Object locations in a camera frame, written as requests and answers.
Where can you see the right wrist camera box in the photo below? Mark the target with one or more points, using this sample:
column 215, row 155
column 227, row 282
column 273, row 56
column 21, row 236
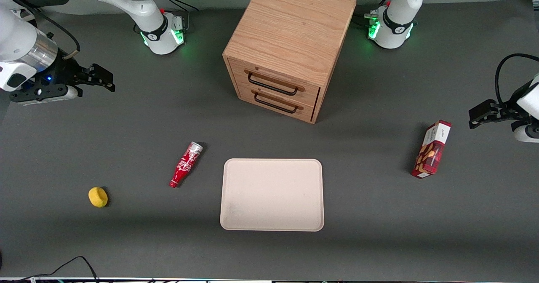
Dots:
column 42, row 96

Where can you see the red snack box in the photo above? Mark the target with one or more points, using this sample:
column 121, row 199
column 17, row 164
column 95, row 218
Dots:
column 431, row 150

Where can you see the wooden drawer cabinet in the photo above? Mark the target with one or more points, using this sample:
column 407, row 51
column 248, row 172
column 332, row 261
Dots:
column 290, row 34

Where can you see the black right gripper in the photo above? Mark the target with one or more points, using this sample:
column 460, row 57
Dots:
column 63, row 73

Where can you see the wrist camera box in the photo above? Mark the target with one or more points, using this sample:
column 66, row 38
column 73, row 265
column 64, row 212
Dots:
column 42, row 96
column 526, row 133

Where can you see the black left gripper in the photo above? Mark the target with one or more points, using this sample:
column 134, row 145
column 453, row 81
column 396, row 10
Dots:
column 503, row 108

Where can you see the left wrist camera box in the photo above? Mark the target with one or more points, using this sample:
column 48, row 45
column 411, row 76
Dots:
column 526, row 133

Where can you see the red coke bottle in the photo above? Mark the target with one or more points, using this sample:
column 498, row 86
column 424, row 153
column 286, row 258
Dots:
column 185, row 165

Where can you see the yellow sponge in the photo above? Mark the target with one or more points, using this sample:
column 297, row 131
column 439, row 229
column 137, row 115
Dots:
column 98, row 197

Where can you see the beige plastic tray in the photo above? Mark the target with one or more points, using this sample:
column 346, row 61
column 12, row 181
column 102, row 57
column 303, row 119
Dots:
column 272, row 194

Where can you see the wooden drawer front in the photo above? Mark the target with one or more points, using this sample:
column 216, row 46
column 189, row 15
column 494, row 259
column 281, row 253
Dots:
column 273, row 78
column 273, row 106

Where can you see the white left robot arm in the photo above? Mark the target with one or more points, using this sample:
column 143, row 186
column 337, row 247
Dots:
column 400, row 17

